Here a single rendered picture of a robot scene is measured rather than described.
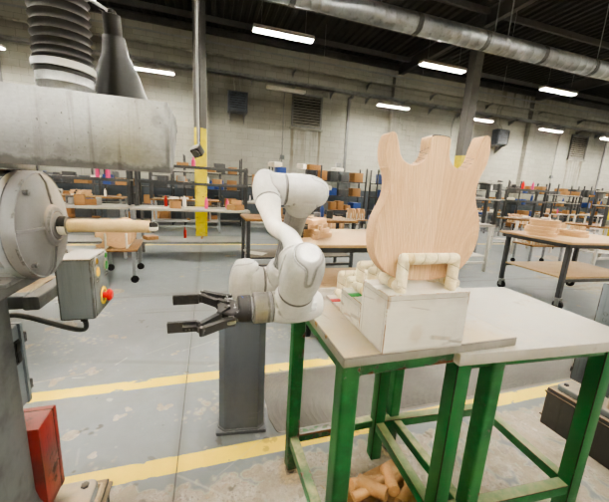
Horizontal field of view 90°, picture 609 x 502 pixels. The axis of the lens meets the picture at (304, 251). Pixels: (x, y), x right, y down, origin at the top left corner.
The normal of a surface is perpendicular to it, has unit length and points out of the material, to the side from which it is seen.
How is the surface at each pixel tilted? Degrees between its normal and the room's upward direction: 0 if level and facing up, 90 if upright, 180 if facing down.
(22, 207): 79
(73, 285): 90
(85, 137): 90
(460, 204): 90
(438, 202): 90
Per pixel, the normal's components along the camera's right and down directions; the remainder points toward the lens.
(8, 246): 0.27, 0.44
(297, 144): 0.29, 0.21
